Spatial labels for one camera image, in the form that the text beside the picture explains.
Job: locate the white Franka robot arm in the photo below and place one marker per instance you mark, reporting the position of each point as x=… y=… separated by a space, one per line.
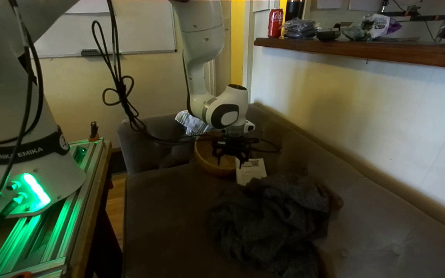
x=201 y=31

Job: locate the white book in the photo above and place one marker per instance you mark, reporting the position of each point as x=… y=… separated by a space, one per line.
x=252 y=172

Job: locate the aluminium frame robot table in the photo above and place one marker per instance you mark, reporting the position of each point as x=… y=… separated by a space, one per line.
x=42 y=232

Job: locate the small red black tool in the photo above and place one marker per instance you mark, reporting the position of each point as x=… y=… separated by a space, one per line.
x=92 y=132

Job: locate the crumpled white paper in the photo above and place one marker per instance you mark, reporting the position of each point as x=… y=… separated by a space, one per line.
x=190 y=124

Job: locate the wooden bowl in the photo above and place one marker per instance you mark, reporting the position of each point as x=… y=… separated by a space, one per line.
x=208 y=159

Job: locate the white wall whiteboard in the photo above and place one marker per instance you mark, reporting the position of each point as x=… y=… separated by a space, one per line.
x=130 y=25

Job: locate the small black bowl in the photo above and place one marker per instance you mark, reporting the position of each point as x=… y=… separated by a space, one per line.
x=327 y=36

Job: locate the wooden counter shelf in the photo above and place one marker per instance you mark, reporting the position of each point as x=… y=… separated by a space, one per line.
x=366 y=51

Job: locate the red drink can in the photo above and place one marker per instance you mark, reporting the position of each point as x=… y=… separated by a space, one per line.
x=275 y=24

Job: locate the dark grey cloth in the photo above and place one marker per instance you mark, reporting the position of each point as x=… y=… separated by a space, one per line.
x=273 y=221

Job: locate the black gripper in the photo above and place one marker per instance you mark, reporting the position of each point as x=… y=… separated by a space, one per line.
x=235 y=142

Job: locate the grey plastic bag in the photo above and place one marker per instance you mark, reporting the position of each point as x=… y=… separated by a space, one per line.
x=300 y=28

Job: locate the purple white snack bag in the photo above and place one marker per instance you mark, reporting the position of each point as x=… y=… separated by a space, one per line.
x=385 y=25

